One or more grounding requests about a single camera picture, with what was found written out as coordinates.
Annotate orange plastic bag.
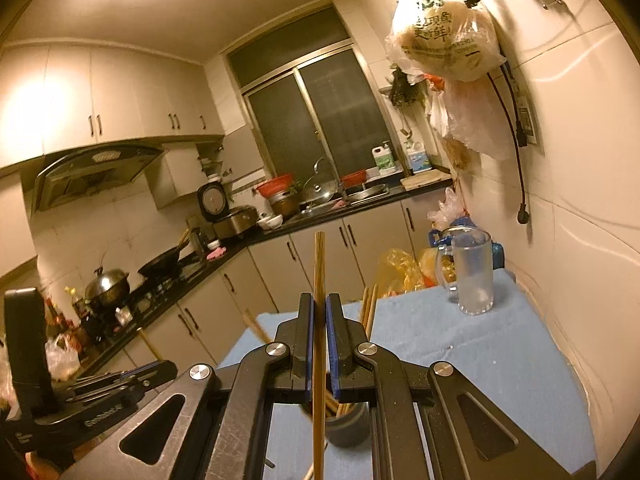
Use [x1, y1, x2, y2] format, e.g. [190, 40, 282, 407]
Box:
[417, 247, 457, 287]

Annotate black kitchen countertop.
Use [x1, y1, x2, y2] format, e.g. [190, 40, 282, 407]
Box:
[75, 182, 453, 376]

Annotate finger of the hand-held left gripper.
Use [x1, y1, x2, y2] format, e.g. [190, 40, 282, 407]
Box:
[74, 359, 179, 400]

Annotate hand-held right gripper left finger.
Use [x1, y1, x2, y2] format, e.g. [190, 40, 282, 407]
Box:
[60, 293, 317, 480]

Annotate red plastic basin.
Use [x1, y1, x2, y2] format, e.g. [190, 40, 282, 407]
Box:
[255, 174, 296, 199]

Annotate long wooden chopstick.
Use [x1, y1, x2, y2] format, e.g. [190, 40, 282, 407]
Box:
[138, 329, 164, 362]
[311, 231, 328, 480]

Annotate lower kitchen cabinets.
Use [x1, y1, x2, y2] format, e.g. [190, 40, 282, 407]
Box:
[80, 192, 453, 376]

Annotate wall socket panel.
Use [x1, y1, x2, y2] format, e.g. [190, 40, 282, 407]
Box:
[514, 94, 540, 147]

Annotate hanging translucent plastic bag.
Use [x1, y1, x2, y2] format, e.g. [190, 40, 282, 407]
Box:
[429, 76, 519, 162]

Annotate small wall shelf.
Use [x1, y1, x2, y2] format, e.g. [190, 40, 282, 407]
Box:
[196, 142, 225, 182]

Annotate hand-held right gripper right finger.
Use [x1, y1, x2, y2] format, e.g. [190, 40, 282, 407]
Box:
[326, 293, 576, 480]

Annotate steel pot with lid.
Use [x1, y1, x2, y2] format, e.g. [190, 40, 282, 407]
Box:
[84, 265, 132, 310]

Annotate hanging plastic bag with bread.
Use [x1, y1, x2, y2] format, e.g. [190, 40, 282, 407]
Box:
[384, 0, 509, 83]

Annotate wooden cutting board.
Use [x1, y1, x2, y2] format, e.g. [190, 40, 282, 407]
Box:
[399, 169, 453, 192]

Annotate hanging dark green bundle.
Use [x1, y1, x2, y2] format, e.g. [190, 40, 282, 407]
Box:
[389, 66, 427, 108]

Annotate glass pan lid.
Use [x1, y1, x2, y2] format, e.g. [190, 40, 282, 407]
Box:
[299, 156, 343, 207]

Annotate blue plastic bag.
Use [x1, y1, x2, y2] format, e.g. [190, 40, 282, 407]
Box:
[427, 216, 505, 272]

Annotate kitchen cabinets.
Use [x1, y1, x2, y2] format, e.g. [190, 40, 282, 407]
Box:
[80, 192, 453, 376]
[0, 41, 227, 173]

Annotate white green detergent bottle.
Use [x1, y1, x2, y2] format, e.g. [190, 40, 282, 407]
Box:
[370, 140, 397, 177]

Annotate brown pot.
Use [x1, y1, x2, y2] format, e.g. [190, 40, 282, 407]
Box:
[269, 192, 302, 220]

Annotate crumpled clear plastic bag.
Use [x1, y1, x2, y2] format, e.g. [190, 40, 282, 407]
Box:
[45, 332, 82, 382]

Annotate dark round utensil cup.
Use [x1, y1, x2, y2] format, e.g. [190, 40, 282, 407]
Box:
[299, 400, 372, 450]

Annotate yellow plastic bag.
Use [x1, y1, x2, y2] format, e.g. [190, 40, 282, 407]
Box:
[374, 247, 426, 297]

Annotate blue label detergent bottle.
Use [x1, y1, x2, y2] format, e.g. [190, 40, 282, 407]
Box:
[403, 140, 432, 174]

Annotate range hood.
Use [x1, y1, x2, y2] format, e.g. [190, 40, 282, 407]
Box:
[31, 143, 167, 212]

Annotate steel sink tray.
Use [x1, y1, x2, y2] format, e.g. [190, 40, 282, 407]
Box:
[346, 184, 391, 200]

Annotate group of wooden chopsticks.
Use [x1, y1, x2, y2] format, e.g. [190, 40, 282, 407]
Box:
[243, 284, 380, 418]

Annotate black wok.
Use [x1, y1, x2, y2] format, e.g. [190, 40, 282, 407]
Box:
[136, 240, 193, 280]

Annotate white plastic bag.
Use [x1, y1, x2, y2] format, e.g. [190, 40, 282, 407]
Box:
[426, 187, 467, 229]

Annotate steel electric cooker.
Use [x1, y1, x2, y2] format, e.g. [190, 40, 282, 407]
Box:
[214, 206, 259, 240]

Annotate clear glass mug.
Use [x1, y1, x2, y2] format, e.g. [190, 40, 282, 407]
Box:
[433, 226, 496, 317]

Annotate black hanging cable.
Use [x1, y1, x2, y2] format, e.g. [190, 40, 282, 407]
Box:
[486, 62, 532, 226]

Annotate blue tablecloth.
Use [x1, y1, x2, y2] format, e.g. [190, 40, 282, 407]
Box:
[217, 266, 598, 480]

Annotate upper kitchen cabinets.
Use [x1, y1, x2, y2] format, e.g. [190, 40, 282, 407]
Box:
[0, 41, 227, 173]

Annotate kitchen window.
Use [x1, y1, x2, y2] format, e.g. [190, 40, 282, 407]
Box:
[226, 2, 407, 181]

